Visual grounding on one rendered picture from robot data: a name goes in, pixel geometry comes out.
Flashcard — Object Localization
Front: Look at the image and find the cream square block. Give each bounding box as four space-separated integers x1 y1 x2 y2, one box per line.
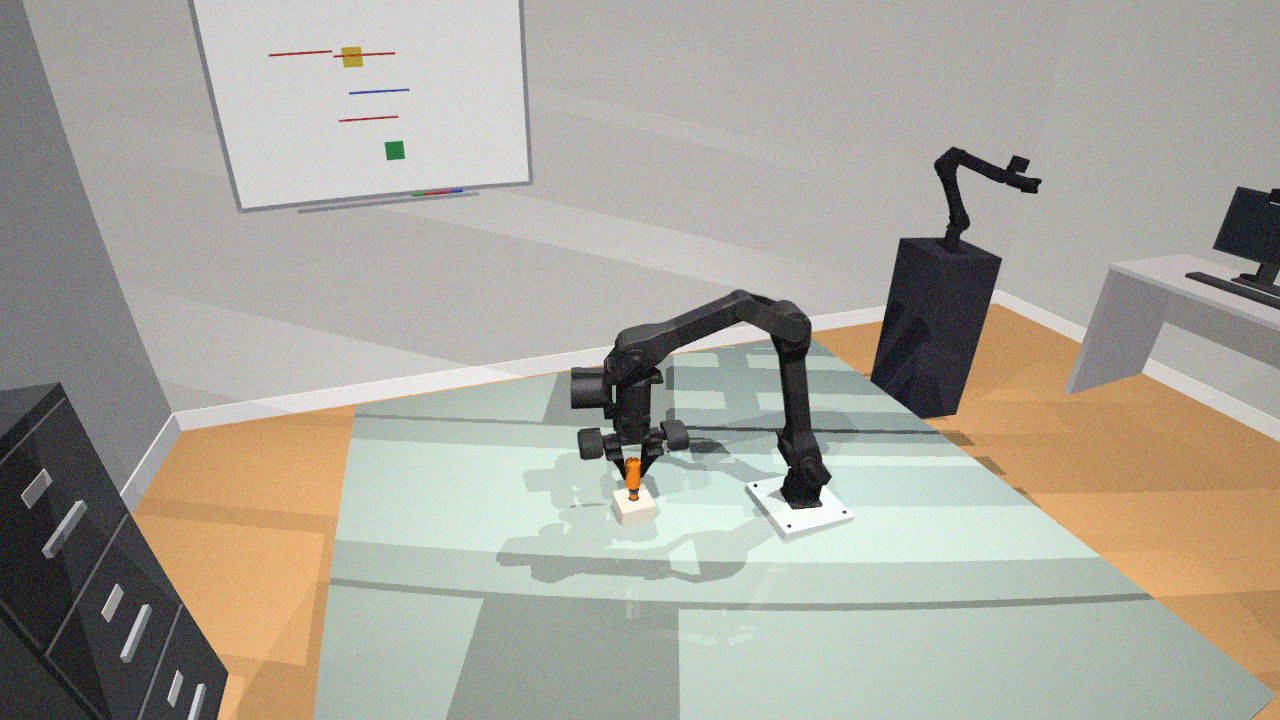
612 484 657 527

